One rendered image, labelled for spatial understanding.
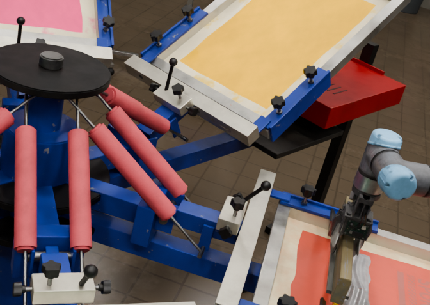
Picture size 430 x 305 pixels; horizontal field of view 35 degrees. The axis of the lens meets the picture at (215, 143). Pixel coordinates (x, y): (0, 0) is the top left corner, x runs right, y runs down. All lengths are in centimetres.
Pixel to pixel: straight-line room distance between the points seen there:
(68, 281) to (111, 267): 181
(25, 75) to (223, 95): 77
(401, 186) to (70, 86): 81
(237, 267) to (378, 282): 46
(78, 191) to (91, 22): 108
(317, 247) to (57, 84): 86
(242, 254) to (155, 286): 153
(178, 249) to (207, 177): 228
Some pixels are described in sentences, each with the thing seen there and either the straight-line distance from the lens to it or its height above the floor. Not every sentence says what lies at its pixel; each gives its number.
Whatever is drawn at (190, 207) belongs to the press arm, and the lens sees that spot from 185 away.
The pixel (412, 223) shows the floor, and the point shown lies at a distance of 442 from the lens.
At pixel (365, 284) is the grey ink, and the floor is 96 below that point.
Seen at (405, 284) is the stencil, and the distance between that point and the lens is 202.
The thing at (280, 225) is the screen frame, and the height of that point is 99.
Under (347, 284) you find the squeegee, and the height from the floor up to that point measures 110.
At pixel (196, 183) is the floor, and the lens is 406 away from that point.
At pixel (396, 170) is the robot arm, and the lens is 156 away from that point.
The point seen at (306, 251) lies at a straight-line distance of 198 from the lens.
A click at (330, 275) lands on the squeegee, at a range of 175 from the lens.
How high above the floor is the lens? 202
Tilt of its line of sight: 26 degrees down
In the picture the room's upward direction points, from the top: 14 degrees clockwise
